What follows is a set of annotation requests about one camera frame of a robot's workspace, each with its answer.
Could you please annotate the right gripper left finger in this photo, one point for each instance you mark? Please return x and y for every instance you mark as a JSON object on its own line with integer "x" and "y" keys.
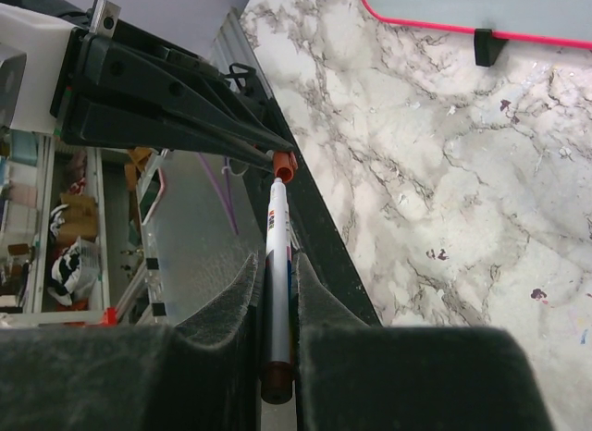
{"x": 198, "y": 375}

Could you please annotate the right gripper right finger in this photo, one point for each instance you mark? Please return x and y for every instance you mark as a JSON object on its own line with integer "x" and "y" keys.
{"x": 352, "y": 376}

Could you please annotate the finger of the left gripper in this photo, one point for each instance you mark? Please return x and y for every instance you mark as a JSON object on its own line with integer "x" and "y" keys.
{"x": 106, "y": 126}
{"x": 158, "y": 90}

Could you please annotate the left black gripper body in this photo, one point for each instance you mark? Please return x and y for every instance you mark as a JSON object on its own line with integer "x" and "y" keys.
{"x": 90, "y": 69}

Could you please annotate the white marker pen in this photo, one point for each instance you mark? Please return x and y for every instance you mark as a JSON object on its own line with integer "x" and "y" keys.
{"x": 276, "y": 369}

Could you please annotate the red marker cap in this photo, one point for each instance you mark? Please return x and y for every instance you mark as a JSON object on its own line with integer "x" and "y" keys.
{"x": 284, "y": 166}

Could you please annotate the pink framed whiteboard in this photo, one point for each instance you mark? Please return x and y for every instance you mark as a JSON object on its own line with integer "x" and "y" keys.
{"x": 555, "y": 22}

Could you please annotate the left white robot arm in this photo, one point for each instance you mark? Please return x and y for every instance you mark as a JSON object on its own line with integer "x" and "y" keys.
{"x": 34, "y": 37}

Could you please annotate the black whiteboard stand foot left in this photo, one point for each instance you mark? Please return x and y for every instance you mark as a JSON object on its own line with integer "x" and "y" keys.
{"x": 487, "y": 47}

